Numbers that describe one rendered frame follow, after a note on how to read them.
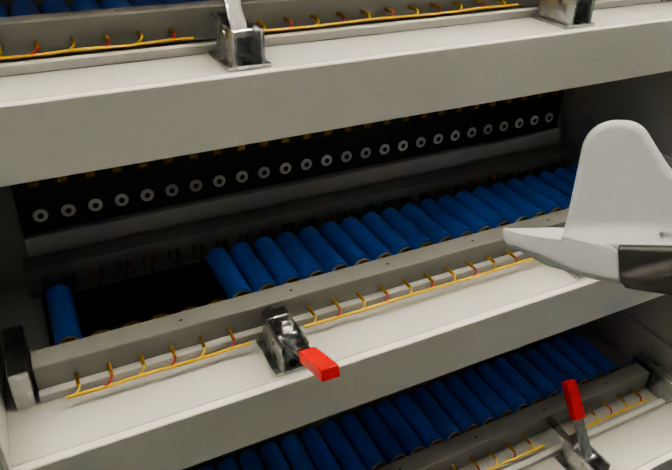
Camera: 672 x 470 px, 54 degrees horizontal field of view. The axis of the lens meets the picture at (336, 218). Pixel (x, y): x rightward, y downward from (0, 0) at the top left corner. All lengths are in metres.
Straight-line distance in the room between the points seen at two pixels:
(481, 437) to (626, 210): 0.42
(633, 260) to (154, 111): 0.26
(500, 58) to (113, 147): 0.27
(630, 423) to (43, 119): 0.60
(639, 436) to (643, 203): 0.50
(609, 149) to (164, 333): 0.31
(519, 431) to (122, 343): 0.39
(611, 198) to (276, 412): 0.28
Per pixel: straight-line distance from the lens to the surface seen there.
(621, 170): 0.26
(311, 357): 0.41
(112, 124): 0.39
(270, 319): 0.46
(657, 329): 0.79
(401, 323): 0.50
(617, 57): 0.58
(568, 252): 0.27
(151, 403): 0.45
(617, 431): 0.74
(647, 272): 0.26
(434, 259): 0.53
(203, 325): 0.47
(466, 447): 0.65
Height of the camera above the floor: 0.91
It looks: 13 degrees down
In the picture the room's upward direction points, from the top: 7 degrees counter-clockwise
